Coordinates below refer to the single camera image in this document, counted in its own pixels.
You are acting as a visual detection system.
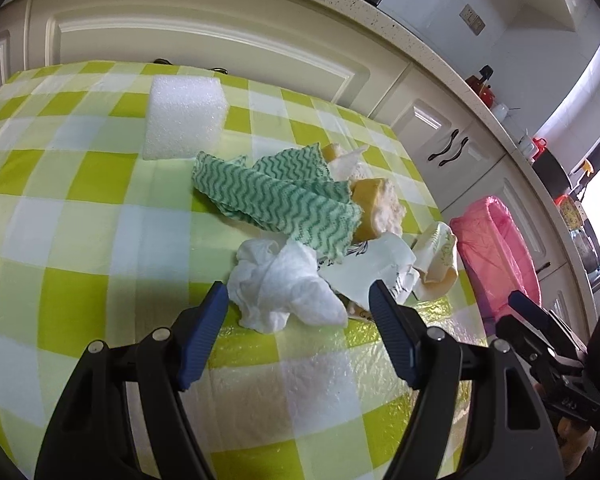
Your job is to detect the white tissue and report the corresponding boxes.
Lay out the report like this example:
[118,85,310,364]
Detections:
[227,238,348,334]

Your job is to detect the pink-lined trash bin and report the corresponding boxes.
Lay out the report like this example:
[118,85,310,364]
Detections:
[450,196,542,330]

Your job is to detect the green wavy cleaning cloth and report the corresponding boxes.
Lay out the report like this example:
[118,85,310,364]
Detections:
[192,143,362,260]

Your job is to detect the yellow sponge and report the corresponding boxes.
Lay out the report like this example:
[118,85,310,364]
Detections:
[351,178,406,243]

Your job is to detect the person's right hand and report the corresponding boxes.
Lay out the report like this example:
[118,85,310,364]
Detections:
[533,384,595,479]

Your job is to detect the white wall socket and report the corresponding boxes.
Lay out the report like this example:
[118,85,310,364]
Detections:
[460,4,486,36]

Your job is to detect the yellow patterned basket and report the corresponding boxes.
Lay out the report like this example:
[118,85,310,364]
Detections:
[555,194,586,231]

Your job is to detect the red plastic bag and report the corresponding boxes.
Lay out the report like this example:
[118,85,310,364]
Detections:
[532,136,547,162]

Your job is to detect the black cabinet handle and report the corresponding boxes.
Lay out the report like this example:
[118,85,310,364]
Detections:
[427,129,461,162]
[438,135,470,168]

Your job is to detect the white kitchen cabinets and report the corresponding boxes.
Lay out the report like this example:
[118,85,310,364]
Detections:
[0,0,598,340]

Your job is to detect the red lidded pot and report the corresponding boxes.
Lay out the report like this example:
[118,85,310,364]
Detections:
[466,75,495,108]

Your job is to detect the large black pot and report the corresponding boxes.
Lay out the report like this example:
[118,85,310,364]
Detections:
[532,150,571,200]

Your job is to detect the white printed paper wrapper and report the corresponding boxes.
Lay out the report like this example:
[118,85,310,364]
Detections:
[318,232,419,311]

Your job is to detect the speckled white countertop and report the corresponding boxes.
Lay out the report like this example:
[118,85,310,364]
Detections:
[0,0,600,281]

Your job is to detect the white foam block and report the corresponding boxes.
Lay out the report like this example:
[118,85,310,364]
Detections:
[142,75,230,160]

